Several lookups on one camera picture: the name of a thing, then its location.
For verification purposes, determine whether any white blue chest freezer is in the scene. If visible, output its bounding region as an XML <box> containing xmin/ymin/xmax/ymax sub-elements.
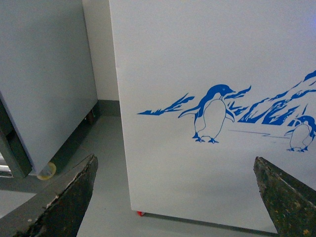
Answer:
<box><xmin>110</xmin><ymin>0</ymin><xmax>316</xmax><ymax>232</ymax></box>

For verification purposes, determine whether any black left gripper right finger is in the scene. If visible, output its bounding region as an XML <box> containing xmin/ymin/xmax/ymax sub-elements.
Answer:
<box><xmin>253</xmin><ymin>157</ymin><xmax>316</xmax><ymax>237</ymax></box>

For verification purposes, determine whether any yellowish cabinet caster wheel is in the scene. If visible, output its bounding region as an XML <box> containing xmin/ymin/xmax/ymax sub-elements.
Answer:
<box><xmin>37</xmin><ymin>162</ymin><xmax>57</xmax><ymax>181</ymax></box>

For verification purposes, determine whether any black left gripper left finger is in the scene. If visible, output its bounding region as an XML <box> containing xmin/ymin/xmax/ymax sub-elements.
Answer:
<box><xmin>12</xmin><ymin>154</ymin><xmax>98</xmax><ymax>237</ymax></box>

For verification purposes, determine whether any grey cabinet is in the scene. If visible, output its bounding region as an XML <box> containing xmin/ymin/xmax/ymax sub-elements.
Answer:
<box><xmin>0</xmin><ymin>0</ymin><xmax>97</xmax><ymax>174</ymax></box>

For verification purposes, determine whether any red freezer caster wheel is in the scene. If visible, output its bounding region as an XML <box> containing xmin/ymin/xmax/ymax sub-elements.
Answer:
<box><xmin>137</xmin><ymin>211</ymin><xmax>145</xmax><ymax>216</ymax></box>

